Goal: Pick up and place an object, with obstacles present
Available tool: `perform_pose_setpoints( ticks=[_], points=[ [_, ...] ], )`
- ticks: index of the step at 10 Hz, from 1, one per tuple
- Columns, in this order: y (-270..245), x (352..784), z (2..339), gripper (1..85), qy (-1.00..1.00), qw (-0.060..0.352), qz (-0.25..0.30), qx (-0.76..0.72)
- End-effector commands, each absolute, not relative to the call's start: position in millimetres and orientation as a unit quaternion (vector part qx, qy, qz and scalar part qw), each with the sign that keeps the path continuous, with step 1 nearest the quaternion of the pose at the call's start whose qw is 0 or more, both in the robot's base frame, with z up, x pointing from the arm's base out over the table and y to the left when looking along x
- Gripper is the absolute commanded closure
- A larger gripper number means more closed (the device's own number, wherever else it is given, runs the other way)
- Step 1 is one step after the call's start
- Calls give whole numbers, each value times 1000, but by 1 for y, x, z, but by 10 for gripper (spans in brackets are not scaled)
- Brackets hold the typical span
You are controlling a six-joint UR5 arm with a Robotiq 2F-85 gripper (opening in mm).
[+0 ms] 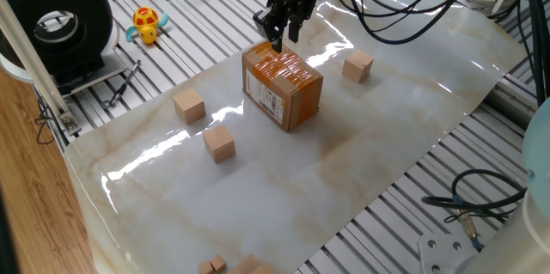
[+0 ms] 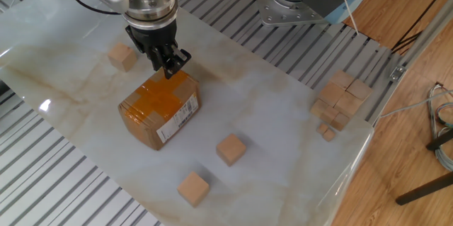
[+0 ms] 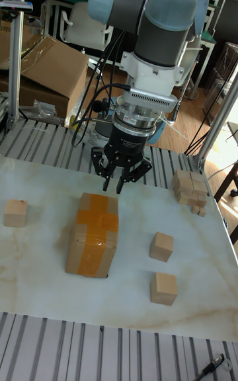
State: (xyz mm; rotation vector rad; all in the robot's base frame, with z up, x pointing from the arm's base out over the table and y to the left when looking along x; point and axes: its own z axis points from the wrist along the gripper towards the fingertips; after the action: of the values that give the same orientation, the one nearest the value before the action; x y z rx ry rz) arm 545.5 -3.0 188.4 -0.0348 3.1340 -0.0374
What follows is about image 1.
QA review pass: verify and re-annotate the yellow turtle toy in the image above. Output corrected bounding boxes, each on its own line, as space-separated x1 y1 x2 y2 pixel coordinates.
125 6 169 46

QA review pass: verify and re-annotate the metal cable connector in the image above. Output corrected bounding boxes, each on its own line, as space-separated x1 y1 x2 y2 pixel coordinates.
455 208 485 253

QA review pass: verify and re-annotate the cardboard box with orange tape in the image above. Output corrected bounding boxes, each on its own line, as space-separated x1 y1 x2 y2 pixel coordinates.
241 40 324 133

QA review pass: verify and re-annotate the glossy marble pattern mat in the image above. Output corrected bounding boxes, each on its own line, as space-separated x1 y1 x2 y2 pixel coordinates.
63 0 528 274

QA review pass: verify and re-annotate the thin black floor cable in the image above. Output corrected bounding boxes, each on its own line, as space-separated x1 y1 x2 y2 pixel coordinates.
33 94 56 146

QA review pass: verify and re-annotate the aluminium profile brace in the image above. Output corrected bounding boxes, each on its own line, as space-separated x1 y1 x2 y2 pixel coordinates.
0 0 83 137

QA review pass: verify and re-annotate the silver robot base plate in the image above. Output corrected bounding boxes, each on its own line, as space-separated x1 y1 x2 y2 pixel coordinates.
418 232 483 274

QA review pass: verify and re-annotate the black ring light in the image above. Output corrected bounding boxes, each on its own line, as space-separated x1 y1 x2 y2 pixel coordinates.
0 0 115 78

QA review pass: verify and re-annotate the black looped base cable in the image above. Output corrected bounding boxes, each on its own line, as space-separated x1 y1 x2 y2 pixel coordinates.
420 168 528 226

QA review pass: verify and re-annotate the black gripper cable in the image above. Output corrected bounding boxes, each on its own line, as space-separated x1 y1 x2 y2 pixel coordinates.
321 0 524 46

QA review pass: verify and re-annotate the large wooden cube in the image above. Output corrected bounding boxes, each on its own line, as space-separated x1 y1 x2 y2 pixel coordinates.
201 124 236 164
172 88 207 126
341 49 375 84

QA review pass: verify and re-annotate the black and silver pen tool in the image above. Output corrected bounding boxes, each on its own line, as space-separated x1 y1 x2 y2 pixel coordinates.
102 59 143 109

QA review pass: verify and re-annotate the white flat base board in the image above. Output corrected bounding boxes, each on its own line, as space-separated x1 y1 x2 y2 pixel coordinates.
0 22 128 97

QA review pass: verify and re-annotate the medium wooden cube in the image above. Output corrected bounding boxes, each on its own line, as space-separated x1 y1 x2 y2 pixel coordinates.
226 253 262 274
251 262 277 274

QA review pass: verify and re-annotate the thick black cable bundle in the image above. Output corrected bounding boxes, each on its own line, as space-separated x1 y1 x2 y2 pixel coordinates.
513 0 550 108

